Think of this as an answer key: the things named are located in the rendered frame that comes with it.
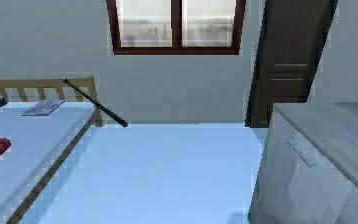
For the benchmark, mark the grey open book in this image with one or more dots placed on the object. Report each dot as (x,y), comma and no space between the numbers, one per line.
(44,107)

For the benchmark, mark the brown framed window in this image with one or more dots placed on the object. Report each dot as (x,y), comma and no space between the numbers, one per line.
(176,26)

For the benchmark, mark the black baseball bat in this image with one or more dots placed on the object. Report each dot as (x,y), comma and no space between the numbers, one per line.
(97,104)

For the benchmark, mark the grey chest of drawers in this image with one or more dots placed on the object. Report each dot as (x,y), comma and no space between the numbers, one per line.
(317,166)

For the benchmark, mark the dark brown room door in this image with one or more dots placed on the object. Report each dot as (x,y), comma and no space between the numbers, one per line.
(287,66)

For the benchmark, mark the wooden bed with pale mattress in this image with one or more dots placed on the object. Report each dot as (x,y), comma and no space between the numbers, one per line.
(30,146)

